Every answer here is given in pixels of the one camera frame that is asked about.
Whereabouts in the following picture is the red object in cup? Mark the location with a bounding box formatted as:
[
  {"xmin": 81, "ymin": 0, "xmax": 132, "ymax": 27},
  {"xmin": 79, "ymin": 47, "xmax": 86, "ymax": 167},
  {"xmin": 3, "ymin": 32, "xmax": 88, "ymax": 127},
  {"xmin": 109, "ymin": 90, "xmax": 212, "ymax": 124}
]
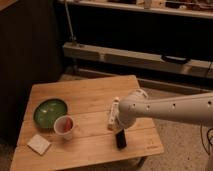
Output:
[{"xmin": 64, "ymin": 118, "xmax": 72, "ymax": 132}]

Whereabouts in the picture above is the white remote control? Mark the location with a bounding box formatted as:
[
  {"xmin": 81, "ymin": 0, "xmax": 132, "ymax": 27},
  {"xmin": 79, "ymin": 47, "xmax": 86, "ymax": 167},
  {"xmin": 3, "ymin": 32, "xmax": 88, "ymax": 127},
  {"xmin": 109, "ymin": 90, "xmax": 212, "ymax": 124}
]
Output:
[{"xmin": 107, "ymin": 97, "xmax": 120, "ymax": 131}]

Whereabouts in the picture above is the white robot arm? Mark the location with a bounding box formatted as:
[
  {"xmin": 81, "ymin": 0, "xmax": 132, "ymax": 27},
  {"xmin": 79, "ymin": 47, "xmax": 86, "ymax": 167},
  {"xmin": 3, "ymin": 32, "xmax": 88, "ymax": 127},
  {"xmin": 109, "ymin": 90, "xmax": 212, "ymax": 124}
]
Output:
[{"xmin": 116, "ymin": 89, "xmax": 213, "ymax": 129}]

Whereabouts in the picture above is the wooden shelf beam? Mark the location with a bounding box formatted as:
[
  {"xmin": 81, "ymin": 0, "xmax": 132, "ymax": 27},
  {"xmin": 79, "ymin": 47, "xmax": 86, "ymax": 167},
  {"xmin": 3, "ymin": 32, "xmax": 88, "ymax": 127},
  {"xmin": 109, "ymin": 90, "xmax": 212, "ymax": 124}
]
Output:
[{"xmin": 63, "ymin": 42, "xmax": 213, "ymax": 79}]

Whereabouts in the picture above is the green bowl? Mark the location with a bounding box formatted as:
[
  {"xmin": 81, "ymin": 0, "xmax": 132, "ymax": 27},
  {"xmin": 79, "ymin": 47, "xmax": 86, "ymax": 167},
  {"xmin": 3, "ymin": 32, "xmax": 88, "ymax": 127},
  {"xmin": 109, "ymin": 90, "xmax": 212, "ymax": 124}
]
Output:
[{"xmin": 33, "ymin": 98, "xmax": 68, "ymax": 129}]

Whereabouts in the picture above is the metal pole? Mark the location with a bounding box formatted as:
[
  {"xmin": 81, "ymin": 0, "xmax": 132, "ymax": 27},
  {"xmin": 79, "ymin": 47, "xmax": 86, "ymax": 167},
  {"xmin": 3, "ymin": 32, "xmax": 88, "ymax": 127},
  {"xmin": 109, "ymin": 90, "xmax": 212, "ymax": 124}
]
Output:
[{"xmin": 64, "ymin": 0, "xmax": 76, "ymax": 45}]

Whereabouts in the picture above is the wooden table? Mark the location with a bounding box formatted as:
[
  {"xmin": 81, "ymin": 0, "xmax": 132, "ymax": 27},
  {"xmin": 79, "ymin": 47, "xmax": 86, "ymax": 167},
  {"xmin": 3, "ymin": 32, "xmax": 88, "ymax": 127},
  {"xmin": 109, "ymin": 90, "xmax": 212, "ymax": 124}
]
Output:
[{"xmin": 10, "ymin": 75, "xmax": 164, "ymax": 171}]

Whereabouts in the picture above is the white sponge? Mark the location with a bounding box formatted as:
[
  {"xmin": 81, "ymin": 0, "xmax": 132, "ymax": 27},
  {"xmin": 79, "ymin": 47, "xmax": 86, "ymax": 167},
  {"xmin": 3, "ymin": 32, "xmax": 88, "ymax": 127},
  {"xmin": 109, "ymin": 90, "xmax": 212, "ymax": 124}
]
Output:
[{"xmin": 27, "ymin": 134, "xmax": 51, "ymax": 155}]

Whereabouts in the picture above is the upper wooden shelf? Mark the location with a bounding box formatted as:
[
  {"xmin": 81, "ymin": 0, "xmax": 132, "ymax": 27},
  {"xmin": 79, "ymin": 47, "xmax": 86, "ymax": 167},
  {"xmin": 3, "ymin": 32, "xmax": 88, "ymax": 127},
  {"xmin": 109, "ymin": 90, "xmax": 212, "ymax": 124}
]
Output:
[{"xmin": 58, "ymin": 0, "xmax": 213, "ymax": 19}]

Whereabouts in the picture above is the black object on shelf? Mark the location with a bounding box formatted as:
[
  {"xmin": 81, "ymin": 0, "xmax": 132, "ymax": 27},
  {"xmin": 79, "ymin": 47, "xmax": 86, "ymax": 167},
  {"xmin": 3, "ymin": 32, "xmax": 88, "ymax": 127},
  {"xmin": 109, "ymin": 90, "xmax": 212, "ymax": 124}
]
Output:
[{"xmin": 161, "ymin": 55, "xmax": 190, "ymax": 64}]

